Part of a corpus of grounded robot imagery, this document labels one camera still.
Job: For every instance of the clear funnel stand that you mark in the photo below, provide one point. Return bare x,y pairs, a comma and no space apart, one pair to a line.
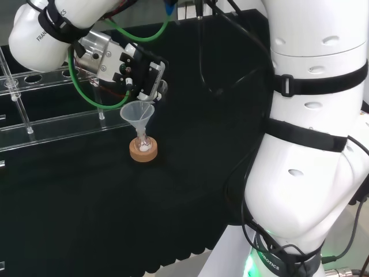
57,122

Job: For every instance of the black bench cloth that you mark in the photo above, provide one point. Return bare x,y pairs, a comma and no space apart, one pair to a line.
86,202

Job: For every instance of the grey cloth clip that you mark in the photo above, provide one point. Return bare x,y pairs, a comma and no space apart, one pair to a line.
234,13

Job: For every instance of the metal connector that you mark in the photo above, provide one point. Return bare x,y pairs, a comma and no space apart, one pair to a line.
346,272

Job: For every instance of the translucent plastic funnel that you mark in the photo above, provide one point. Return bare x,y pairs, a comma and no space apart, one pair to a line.
132,115

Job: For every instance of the round-bottom glass flask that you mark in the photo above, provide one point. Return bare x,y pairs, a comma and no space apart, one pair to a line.
143,147

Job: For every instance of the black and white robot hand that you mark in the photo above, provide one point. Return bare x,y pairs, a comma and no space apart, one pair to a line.
144,75

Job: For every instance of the pale board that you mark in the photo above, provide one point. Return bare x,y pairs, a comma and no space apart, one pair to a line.
225,254

